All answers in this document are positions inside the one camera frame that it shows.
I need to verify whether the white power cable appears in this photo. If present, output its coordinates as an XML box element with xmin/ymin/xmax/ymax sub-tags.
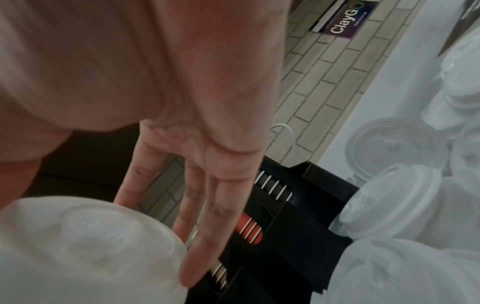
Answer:
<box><xmin>269</xmin><ymin>124</ymin><xmax>300</xmax><ymax>166</ymax></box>

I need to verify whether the stack of black paper cups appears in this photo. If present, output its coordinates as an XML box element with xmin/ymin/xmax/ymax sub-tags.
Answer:
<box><xmin>254</xmin><ymin>170</ymin><xmax>294</xmax><ymax>201</ymax></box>

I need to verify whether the purple wall sign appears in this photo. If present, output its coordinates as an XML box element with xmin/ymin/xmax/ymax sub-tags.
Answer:
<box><xmin>310</xmin><ymin>0</ymin><xmax>380</xmax><ymax>40</ymax></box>

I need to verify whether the stack of gold paper cups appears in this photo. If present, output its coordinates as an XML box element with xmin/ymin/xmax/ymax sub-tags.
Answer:
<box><xmin>207</xmin><ymin>261</ymin><xmax>230</xmax><ymax>290</ymax></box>

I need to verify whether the pile of white cup lids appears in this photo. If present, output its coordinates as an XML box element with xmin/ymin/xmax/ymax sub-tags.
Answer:
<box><xmin>329</xmin><ymin>0</ymin><xmax>480</xmax><ymax>304</ymax></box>

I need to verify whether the stack of red paper cups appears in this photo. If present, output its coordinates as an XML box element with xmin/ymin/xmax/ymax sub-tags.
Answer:
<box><xmin>234</xmin><ymin>211</ymin><xmax>266</xmax><ymax>245</ymax></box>

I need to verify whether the black cup and lid organizer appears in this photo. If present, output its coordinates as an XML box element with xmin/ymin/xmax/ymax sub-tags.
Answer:
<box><xmin>187</xmin><ymin>154</ymin><xmax>361</xmax><ymax>304</ymax></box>

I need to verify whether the person's right hand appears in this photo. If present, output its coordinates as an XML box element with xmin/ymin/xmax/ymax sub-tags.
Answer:
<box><xmin>0</xmin><ymin>0</ymin><xmax>292</xmax><ymax>289</ymax></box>

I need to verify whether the stack of white lids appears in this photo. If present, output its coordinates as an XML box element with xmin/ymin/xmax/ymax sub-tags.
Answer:
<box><xmin>0</xmin><ymin>196</ymin><xmax>190</xmax><ymax>304</ymax></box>

